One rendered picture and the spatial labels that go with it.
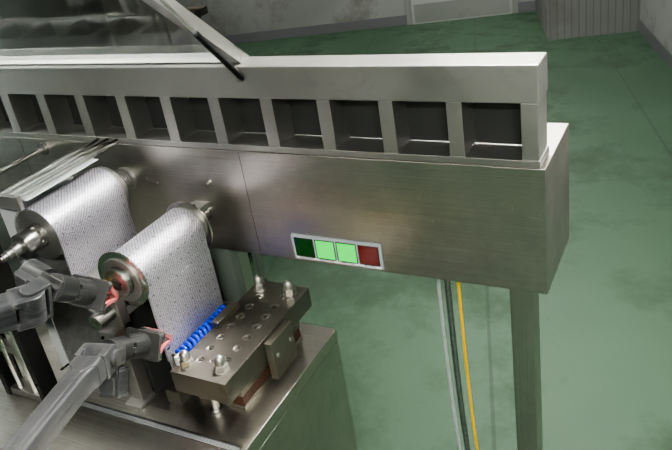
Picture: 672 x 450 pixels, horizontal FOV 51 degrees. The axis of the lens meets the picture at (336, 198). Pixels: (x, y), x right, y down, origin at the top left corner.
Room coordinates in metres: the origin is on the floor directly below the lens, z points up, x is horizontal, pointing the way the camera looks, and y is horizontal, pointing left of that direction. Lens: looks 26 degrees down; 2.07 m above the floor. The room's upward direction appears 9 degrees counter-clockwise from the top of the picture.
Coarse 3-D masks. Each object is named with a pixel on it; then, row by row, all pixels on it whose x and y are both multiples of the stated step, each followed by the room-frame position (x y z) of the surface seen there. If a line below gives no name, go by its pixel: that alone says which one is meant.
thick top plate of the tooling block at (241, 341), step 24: (240, 312) 1.55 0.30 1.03; (264, 312) 1.53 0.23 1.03; (288, 312) 1.52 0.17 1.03; (216, 336) 1.46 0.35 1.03; (240, 336) 1.44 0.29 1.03; (264, 336) 1.43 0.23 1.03; (240, 360) 1.35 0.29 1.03; (264, 360) 1.40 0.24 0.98; (192, 384) 1.32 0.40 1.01; (216, 384) 1.28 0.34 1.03; (240, 384) 1.31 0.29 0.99
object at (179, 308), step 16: (208, 256) 1.60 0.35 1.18; (192, 272) 1.54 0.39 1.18; (208, 272) 1.59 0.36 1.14; (176, 288) 1.48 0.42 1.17; (192, 288) 1.53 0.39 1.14; (208, 288) 1.57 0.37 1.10; (160, 304) 1.43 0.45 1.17; (176, 304) 1.47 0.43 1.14; (192, 304) 1.51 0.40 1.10; (208, 304) 1.56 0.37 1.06; (160, 320) 1.42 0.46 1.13; (176, 320) 1.46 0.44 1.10; (192, 320) 1.50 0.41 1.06; (176, 336) 1.44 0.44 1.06
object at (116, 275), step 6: (108, 270) 1.43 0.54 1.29; (114, 270) 1.42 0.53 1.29; (120, 270) 1.42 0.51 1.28; (108, 276) 1.43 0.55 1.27; (114, 276) 1.42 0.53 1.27; (120, 276) 1.41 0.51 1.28; (126, 276) 1.41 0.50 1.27; (114, 282) 1.42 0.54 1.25; (120, 282) 1.41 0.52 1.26; (126, 282) 1.40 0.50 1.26; (132, 282) 1.41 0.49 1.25; (114, 288) 1.42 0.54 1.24; (120, 288) 1.42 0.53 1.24; (126, 288) 1.40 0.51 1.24; (132, 288) 1.41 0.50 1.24; (120, 294) 1.42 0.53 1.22; (126, 294) 1.41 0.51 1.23
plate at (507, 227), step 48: (0, 144) 2.10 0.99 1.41; (48, 144) 1.99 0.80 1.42; (144, 192) 1.82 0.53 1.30; (192, 192) 1.73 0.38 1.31; (240, 192) 1.65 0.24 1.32; (288, 192) 1.57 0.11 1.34; (336, 192) 1.51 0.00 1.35; (384, 192) 1.44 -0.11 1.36; (432, 192) 1.38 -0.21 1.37; (480, 192) 1.33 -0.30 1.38; (528, 192) 1.27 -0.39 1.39; (240, 240) 1.67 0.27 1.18; (288, 240) 1.59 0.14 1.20; (384, 240) 1.45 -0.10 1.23; (432, 240) 1.39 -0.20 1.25; (480, 240) 1.33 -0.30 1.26; (528, 240) 1.28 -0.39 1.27; (528, 288) 1.28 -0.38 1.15
